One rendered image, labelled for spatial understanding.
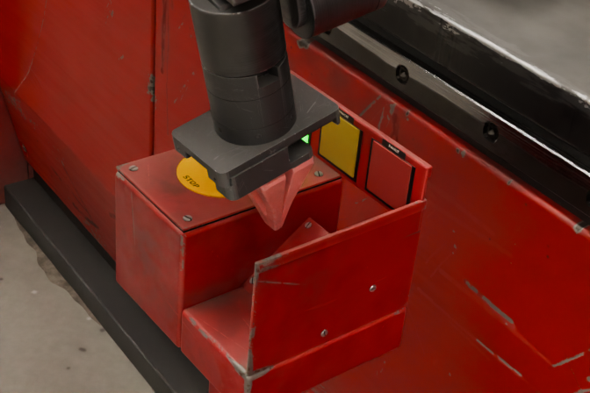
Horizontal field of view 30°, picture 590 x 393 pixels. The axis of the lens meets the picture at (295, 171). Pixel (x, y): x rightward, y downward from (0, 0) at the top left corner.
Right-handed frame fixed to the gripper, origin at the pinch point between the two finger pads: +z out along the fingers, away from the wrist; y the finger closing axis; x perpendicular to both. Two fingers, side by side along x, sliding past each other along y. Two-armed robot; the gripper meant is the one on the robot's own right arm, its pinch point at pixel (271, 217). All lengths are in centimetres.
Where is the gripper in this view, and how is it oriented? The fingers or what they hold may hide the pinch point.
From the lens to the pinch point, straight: 81.7
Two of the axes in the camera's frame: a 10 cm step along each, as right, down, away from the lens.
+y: 7.9, -4.6, 4.0
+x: -6.0, -4.6, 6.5
